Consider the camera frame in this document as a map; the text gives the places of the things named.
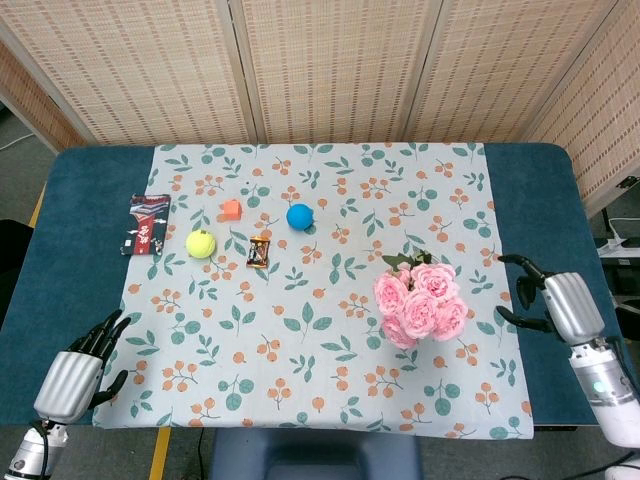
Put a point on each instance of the floral leaf and fruit tablecloth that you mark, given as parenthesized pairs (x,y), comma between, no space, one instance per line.
(310,360)

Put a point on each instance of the brown candy wrapper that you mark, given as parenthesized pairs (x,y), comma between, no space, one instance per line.
(259,252)

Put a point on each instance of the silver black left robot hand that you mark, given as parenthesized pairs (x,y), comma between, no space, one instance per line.
(67,385)

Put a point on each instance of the woven bamboo folding screen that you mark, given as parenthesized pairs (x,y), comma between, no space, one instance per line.
(340,70)

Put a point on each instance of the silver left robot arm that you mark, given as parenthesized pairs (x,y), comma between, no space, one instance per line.
(35,447)

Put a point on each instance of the orange cube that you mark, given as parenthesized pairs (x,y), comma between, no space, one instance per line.
(230,211)

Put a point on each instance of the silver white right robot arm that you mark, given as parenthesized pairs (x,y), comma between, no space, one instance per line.
(607,390)

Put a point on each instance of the black and red card packet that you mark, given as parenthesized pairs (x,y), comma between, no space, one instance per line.
(146,225)

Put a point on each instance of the blue ball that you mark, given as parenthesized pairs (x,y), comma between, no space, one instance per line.
(300,217)

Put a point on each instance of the white power strip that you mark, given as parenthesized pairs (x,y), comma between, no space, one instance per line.
(620,248)

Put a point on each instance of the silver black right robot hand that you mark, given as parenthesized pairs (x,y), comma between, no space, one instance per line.
(570,305)

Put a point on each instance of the teal velvet table cover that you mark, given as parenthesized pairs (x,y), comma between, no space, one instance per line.
(75,240)

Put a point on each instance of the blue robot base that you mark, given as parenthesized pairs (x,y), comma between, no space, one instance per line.
(315,457)

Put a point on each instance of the pink rose bouquet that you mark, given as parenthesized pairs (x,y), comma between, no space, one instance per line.
(422,305)

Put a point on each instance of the yellow tennis ball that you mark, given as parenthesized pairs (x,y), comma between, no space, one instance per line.
(201,244)

